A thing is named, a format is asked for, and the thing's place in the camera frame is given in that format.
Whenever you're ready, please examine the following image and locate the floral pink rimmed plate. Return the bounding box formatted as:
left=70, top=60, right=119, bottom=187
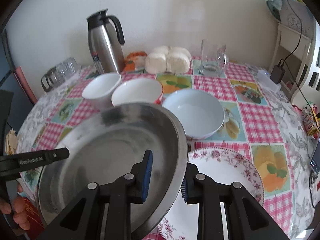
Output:
left=158, top=147, right=264, bottom=239

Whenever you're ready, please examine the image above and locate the stainless steel round pan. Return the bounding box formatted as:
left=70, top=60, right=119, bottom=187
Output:
left=37, top=103, right=187, bottom=239

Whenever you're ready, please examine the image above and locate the light blue floral bowl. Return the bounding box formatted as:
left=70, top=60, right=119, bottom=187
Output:
left=162, top=89, right=225, bottom=141

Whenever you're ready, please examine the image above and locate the white square bowl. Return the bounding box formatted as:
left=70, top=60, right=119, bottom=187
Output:
left=82, top=73, right=122, bottom=111

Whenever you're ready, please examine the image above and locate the red rimmed white bowl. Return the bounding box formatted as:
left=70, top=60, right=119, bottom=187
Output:
left=111, top=78, right=164, bottom=106

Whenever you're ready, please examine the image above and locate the left human hand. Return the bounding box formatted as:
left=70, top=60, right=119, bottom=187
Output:
left=1, top=194, right=30, bottom=236

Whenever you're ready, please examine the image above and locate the crumpled beige paper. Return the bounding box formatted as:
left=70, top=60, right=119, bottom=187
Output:
left=5, top=129, right=18, bottom=155

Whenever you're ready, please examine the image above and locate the smartphone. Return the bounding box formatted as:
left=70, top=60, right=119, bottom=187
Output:
left=309, top=142, right=320, bottom=176

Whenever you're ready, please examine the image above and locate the small glass teapot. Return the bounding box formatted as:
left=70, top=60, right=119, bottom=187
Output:
left=41, top=67, right=63, bottom=92

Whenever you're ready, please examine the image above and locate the pink checkered fruit tablecloth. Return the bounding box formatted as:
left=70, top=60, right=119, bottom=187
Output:
left=17, top=57, right=317, bottom=239

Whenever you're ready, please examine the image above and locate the tray of glass cups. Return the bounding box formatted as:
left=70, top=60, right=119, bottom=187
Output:
left=56, top=57, right=81, bottom=80

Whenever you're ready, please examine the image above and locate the colourful snack tube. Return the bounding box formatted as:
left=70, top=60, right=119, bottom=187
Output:
left=302, top=105, right=319, bottom=137

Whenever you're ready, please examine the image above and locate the white power strip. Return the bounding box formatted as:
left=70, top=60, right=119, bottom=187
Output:
left=257, top=69, right=281, bottom=93

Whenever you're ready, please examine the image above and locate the black power adapter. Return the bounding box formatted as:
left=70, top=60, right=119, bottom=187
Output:
left=270, top=65, right=285, bottom=85

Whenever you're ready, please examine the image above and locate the stainless steel thermos jug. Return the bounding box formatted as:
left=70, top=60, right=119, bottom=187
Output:
left=87, top=9, right=125, bottom=74

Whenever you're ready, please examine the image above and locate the orange snack packet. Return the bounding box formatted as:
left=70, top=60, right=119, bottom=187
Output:
left=124, top=51, right=147, bottom=73

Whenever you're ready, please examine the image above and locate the clear glass mug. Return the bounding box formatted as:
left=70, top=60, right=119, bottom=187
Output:
left=199, top=39, right=229, bottom=77

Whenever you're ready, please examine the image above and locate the white shelf unit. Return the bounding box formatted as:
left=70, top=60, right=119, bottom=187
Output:
left=268, top=0, right=320, bottom=106

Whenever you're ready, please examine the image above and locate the bag of white buns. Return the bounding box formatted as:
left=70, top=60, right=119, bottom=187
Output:
left=145, top=46, right=191, bottom=74

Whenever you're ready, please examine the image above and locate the black charging cable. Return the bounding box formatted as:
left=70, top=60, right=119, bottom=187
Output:
left=280, top=0, right=320, bottom=208

